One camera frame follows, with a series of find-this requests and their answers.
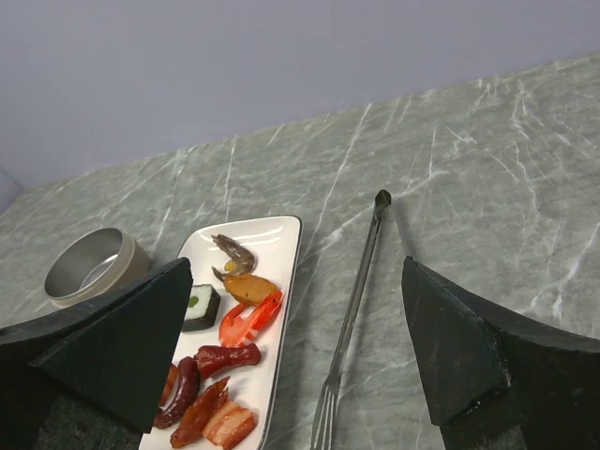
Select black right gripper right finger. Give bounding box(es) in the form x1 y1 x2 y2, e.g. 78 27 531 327
401 257 599 449

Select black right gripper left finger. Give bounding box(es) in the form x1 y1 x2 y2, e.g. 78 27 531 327
1 258 192 449

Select dark red octopus tentacle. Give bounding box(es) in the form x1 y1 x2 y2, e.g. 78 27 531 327
154 356 201 429

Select sushi roll piece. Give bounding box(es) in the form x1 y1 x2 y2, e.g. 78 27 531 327
182 284 221 332

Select red cooked shrimp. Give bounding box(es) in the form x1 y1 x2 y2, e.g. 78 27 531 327
218 291 283 348

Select steel serving tongs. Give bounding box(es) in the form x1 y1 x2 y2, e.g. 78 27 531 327
310 189 392 450

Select round steel lunch box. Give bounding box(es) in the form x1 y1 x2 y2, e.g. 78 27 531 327
44 228 150 308

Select glazed red meat strip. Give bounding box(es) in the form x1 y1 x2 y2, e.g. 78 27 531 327
170 376 230 449

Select white rectangular plate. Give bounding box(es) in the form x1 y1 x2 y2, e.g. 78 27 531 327
138 214 304 450

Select striped pork belly slice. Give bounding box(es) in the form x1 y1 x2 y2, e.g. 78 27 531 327
202 399 257 450

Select orange fried food piece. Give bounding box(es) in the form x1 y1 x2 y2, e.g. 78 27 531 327
223 274 278 307

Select grey raw shrimp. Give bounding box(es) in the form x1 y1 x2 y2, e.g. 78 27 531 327
211 234 256 281

